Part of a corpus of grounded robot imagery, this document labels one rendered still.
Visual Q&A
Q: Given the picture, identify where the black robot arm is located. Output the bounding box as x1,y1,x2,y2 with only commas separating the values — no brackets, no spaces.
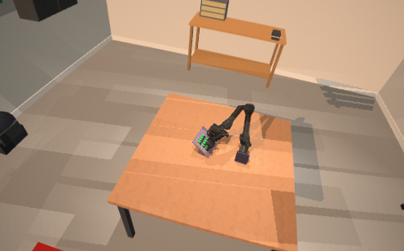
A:
207,103,255,154

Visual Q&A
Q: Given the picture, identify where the grey switch panel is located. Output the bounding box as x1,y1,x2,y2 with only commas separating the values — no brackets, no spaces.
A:
192,126,217,157

